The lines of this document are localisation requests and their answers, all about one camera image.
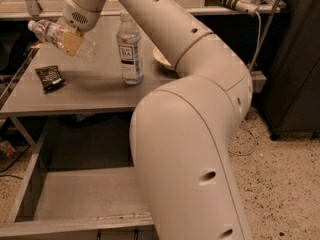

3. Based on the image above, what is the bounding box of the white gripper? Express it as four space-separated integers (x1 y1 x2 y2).
62 0 101 56

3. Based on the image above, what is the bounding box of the clear water bottle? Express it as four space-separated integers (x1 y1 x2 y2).
28 19 97 61

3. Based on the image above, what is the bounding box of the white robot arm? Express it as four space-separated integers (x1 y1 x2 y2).
63 0 253 240

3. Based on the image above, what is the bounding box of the grey open top drawer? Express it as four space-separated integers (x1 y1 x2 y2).
0 112 159 240

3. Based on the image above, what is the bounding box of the black snack packet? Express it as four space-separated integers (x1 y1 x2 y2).
35 65 64 91

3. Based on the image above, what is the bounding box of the grey cabinet desk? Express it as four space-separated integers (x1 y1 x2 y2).
0 16 178 119

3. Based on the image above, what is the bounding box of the white paper bowl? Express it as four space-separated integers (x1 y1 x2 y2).
153 47 174 71

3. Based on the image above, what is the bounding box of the grey back shelf rail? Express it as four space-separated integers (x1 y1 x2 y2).
0 0 288 20

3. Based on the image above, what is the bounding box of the black cable on floor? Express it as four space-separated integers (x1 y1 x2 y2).
0 145 31 181

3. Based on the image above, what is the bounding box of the white device with coiled cord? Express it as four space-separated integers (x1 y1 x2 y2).
215 0 258 17

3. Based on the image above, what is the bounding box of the white cable on floor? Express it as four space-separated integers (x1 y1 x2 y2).
228 10 264 157

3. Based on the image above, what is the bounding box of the grey metal bracket box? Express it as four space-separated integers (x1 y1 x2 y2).
251 71 267 93

